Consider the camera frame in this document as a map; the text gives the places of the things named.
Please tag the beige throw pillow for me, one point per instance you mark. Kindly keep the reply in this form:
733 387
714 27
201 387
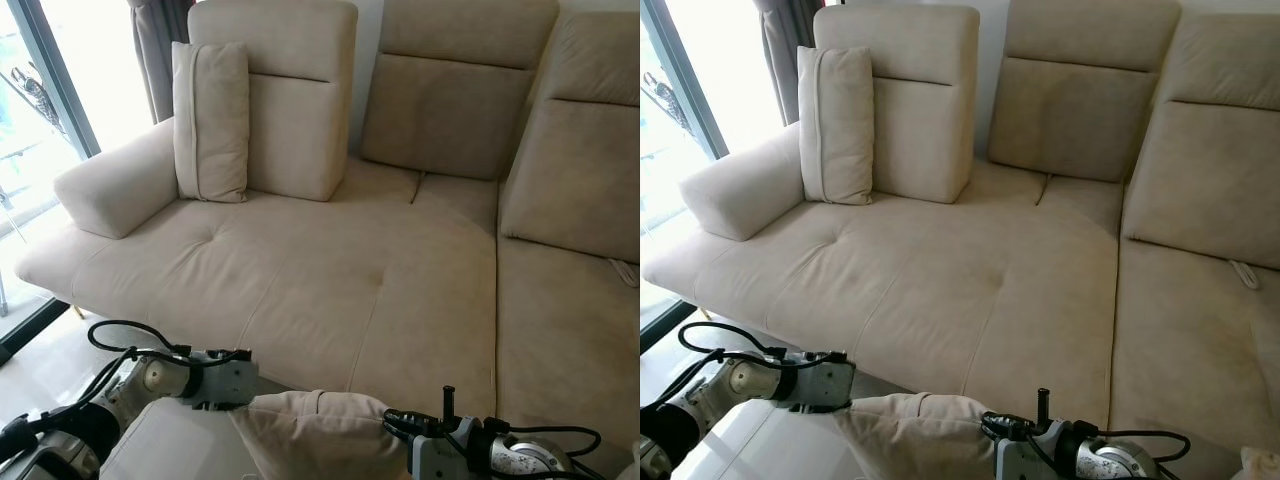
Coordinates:
910 435
310 430

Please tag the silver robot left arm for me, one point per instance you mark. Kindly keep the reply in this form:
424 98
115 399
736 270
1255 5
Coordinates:
745 382
150 378

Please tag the beige fabric sofa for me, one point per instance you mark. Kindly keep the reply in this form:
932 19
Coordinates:
980 285
350 275

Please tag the beige sofa backrest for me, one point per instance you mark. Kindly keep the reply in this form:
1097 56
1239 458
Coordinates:
580 170
1075 105
925 130
450 100
1205 175
300 130

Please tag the beige sofa armrest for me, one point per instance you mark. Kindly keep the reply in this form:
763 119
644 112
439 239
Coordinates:
740 190
115 185

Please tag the beige upright cushion with piping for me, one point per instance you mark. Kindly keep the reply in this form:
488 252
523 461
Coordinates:
212 120
838 125

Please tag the grey brown curtain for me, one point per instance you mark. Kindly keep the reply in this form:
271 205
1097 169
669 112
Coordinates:
160 50
785 50

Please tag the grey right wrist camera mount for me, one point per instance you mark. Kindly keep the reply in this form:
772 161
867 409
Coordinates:
435 458
1022 460

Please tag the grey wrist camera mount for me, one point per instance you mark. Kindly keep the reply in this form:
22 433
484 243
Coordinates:
828 383
228 380
435 458
1022 460

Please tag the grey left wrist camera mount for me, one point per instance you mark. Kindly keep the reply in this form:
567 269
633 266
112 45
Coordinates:
828 383
228 380

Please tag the dark window frame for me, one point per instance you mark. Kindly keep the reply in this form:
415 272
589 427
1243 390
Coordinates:
692 85
62 85

